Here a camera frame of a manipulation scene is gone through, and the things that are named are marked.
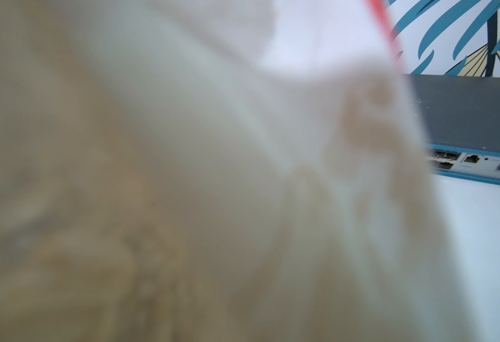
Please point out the oatmeal bag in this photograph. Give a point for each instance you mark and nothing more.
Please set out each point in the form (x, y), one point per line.
(216, 171)

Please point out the grey network switch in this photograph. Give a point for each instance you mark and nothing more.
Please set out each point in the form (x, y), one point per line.
(462, 118)

